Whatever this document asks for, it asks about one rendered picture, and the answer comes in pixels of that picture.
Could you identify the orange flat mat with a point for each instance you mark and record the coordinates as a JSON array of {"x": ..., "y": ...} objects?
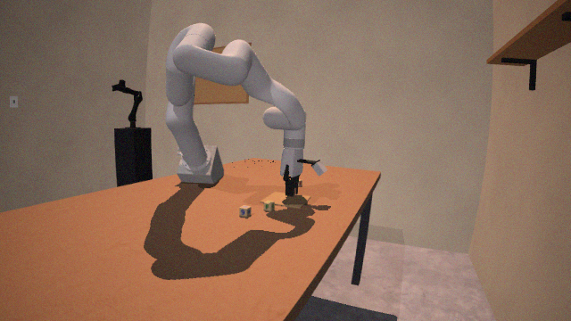
[{"x": 282, "y": 200}]

